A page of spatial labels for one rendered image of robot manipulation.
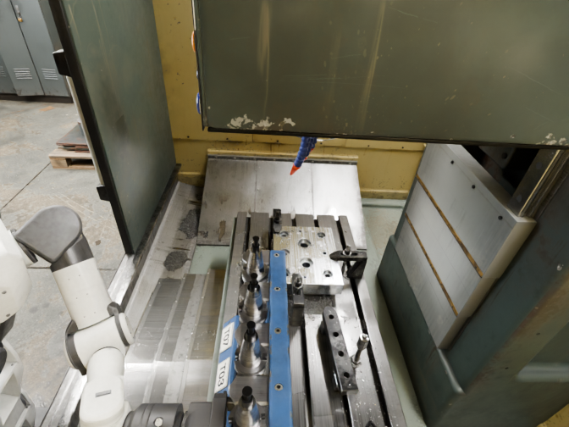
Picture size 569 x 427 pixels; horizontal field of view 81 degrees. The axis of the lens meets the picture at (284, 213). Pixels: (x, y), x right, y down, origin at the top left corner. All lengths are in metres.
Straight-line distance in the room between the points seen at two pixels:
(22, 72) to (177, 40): 4.05
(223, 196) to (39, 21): 4.01
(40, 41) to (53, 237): 4.74
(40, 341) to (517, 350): 2.27
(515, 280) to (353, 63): 0.66
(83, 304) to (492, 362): 1.00
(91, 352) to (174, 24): 1.44
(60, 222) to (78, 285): 0.15
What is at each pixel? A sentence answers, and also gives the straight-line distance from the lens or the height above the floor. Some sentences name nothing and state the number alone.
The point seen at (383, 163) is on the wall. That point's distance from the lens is 2.15.
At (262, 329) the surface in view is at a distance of 0.73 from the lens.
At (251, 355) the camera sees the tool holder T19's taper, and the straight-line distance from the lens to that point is 0.65.
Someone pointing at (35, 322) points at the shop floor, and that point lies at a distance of 2.57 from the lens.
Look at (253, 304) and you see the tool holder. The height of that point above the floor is 1.26.
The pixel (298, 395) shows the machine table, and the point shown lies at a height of 0.90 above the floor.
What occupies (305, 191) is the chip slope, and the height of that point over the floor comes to 0.77.
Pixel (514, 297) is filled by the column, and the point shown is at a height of 1.24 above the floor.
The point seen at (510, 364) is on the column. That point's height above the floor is 1.04.
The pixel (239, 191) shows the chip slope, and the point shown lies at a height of 0.76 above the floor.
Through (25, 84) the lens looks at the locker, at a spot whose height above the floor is 0.26.
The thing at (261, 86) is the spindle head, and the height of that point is 1.69.
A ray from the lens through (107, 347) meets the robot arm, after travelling 0.89.
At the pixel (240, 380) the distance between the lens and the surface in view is 0.68.
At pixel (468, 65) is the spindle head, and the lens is 0.53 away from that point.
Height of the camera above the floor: 1.83
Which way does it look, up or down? 38 degrees down
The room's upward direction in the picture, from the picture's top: 5 degrees clockwise
